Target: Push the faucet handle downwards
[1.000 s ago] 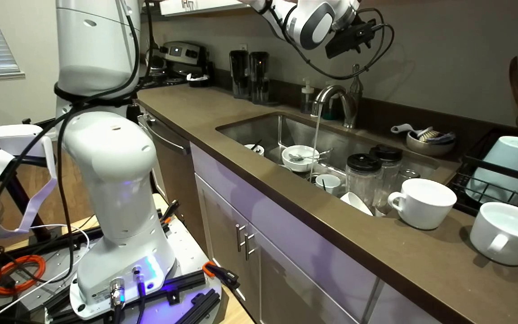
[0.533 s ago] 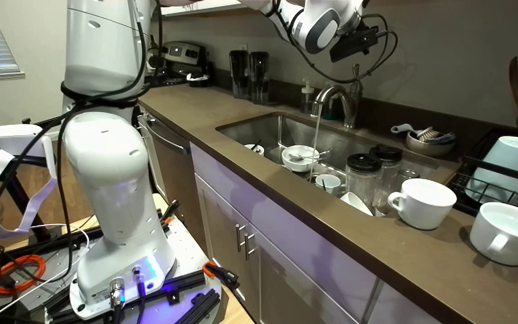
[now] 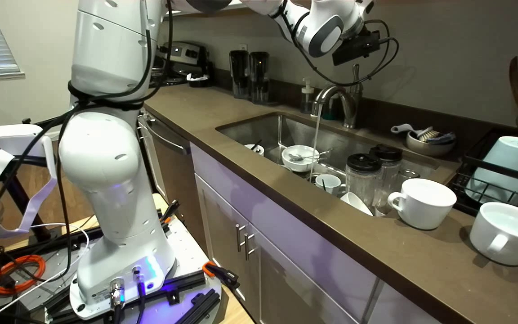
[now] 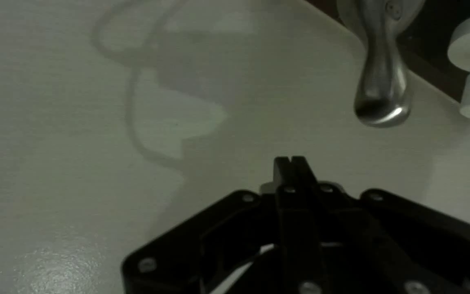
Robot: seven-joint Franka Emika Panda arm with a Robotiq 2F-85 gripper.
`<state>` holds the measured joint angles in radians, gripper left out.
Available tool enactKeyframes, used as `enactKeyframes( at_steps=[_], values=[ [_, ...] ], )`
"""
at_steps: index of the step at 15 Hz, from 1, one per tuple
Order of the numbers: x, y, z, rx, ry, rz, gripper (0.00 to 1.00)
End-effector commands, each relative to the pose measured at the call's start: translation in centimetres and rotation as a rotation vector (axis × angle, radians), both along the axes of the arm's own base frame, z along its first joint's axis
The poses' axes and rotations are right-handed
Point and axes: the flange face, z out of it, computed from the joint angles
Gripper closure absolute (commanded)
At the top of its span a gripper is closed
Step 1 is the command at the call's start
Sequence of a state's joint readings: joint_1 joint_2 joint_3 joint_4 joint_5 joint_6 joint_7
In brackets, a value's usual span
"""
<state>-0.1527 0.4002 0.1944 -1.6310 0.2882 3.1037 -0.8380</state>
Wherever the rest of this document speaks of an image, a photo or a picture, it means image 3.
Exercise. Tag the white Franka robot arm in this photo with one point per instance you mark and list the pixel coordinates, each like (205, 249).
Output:
(115, 180)

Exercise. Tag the clear jar with black lid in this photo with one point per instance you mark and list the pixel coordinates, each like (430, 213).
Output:
(388, 168)
(363, 177)

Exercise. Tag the orange black clamp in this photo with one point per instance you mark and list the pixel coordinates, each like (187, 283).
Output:
(219, 274)
(169, 211)

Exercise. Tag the small white dish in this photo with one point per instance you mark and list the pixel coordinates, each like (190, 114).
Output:
(253, 148)

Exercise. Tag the wooden spatula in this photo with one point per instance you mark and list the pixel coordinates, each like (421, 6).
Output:
(514, 90)

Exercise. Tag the tall black tumbler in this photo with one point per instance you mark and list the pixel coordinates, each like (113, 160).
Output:
(259, 74)
(239, 72)

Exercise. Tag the white dish brush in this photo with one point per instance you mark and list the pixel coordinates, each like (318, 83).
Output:
(401, 128)

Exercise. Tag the black tripod stand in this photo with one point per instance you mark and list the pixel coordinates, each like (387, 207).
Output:
(7, 180)

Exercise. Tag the white plate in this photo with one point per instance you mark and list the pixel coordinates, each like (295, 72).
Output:
(354, 202)

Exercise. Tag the tall glass bottle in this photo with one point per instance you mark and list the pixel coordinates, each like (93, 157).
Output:
(354, 101)

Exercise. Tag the pale upturned mug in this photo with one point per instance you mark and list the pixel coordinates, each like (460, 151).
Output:
(503, 168)

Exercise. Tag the robot cart platform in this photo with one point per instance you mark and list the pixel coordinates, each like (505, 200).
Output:
(43, 294)

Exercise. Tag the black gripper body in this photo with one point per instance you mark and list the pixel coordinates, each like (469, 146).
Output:
(367, 43)

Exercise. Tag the small white cup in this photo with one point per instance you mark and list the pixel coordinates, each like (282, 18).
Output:
(329, 182)

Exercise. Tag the chrome kitchen faucet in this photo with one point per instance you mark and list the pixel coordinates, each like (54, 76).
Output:
(331, 96)

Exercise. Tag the grey sink base cabinets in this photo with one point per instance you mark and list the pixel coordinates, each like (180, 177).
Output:
(295, 258)

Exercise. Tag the clear pump soap dispenser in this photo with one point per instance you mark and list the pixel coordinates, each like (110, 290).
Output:
(306, 97)

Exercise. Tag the white bowl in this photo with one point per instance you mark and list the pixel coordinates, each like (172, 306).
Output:
(298, 160)

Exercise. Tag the stainless dishwasher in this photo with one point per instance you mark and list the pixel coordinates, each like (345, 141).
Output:
(165, 162)

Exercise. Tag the grey bowl with utensils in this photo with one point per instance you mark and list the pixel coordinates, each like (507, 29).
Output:
(430, 144)

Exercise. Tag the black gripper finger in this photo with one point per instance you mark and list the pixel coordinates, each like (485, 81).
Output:
(343, 52)
(347, 58)

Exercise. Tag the stainless steel sink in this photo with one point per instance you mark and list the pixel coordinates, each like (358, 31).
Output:
(270, 132)

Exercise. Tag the black silver coffee machine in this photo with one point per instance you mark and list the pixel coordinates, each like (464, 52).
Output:
(183, 56)

